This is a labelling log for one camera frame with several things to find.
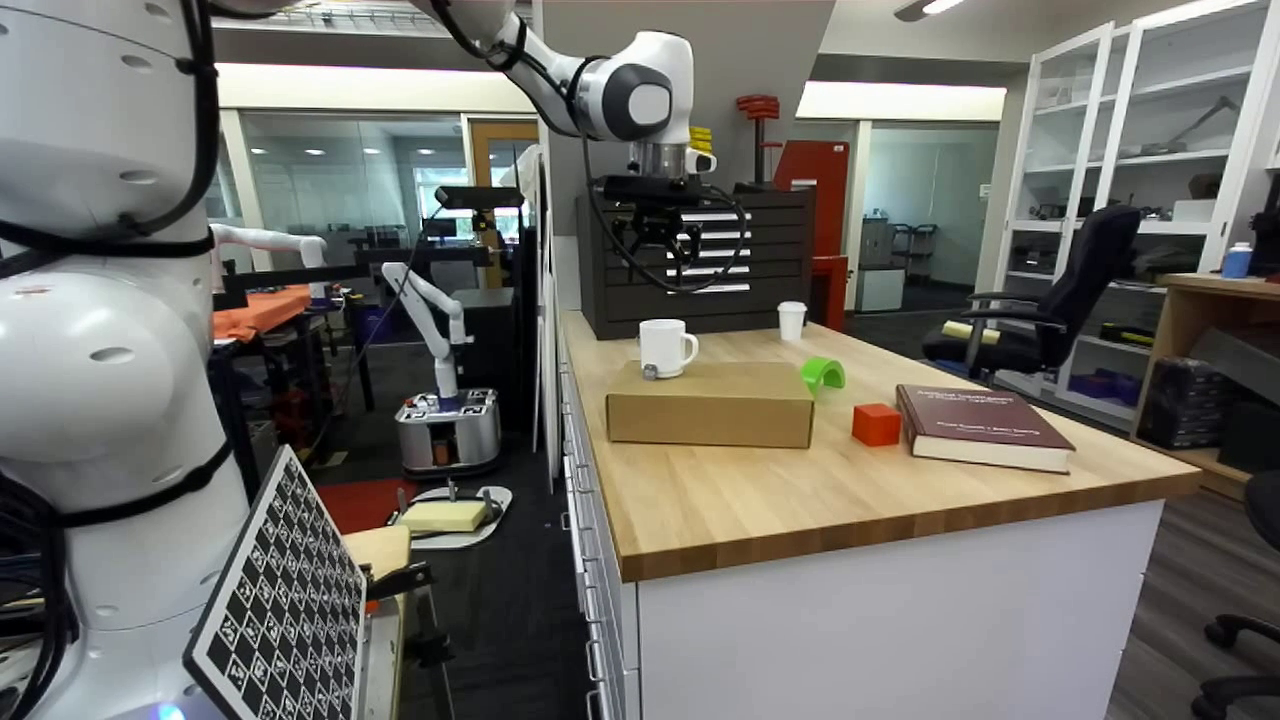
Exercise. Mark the black swivel chair base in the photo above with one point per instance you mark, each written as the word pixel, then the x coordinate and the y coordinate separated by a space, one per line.
pixel 1244 624

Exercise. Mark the grey shelf cart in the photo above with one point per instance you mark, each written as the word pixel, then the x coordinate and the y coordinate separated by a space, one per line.
pixel 1102 363

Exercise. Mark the white workbench cabinet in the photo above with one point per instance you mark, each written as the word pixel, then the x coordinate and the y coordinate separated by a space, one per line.
pixel 906 624

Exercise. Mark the black office chair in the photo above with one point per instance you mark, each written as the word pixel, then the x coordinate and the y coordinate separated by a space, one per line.
pixel 1085 281

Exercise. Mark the flat brown cardboard box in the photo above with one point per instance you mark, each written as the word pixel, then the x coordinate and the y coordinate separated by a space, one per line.
pixel 704 408

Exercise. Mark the slim white background robot arm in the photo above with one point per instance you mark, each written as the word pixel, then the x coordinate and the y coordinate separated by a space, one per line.
pixel 428 312

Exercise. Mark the orange block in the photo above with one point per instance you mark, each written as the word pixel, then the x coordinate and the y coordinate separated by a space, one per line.
pixel 876 424

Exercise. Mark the black tool chest with drawers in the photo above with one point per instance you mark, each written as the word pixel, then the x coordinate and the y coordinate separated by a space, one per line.
pixel 783 267

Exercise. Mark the maroon hardcover book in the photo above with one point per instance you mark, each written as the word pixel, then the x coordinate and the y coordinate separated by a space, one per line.
pixel 983 424

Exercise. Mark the black box under desk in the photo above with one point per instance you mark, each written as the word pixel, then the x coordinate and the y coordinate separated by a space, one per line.
pixel 1180 400

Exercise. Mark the black horizontal bar fixture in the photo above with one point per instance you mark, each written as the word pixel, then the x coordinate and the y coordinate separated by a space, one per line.
pixel 477 199

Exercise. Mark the red fixture on pole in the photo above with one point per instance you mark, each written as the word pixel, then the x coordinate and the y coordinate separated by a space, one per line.
pixel 758 109

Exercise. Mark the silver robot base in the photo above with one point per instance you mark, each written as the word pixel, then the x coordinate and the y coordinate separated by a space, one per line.
pixel 447 429

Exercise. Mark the small white box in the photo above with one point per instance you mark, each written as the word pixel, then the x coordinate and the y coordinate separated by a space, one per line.
pixel 880 291

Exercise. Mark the small white paper cup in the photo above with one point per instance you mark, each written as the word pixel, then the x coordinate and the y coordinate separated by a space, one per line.
pixel 795 320

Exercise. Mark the checkered calibration board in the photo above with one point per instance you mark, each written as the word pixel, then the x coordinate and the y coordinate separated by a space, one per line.
pixel 283 603

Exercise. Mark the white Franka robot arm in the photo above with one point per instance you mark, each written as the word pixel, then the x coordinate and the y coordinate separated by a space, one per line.
pixel 106 335

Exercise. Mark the wooden shelf desk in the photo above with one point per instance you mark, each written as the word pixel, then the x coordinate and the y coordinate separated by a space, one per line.
pixel 1204 312

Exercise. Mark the beige foam block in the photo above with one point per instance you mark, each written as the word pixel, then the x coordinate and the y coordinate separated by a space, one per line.
pixel 447 518
pixel 382 548

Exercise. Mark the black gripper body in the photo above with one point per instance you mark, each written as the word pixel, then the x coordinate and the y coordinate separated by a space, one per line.
pixel 673 192

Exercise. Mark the orange cloth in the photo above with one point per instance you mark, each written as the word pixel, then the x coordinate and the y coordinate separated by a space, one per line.
pixel 265 312

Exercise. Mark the blue cup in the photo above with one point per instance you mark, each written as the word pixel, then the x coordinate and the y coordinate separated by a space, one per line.
pixel 1238 263

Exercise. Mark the white ceramic mug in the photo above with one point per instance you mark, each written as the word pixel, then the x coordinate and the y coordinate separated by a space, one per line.
pixel 662 348

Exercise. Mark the red cabinet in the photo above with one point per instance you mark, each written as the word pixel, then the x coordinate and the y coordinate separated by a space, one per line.
pixel 819 186

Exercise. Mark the green curved plastic piece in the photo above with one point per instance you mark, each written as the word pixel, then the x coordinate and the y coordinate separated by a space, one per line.
pixel 822 375

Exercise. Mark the white open shelving unit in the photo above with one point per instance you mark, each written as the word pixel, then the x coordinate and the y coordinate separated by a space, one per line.
pixel 1173 121

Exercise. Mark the ceiling light fixture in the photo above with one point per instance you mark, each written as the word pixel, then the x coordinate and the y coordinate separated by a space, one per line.
pixel 929 10

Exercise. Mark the yellow sign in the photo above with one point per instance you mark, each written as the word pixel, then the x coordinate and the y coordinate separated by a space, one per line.
pixel 700 142

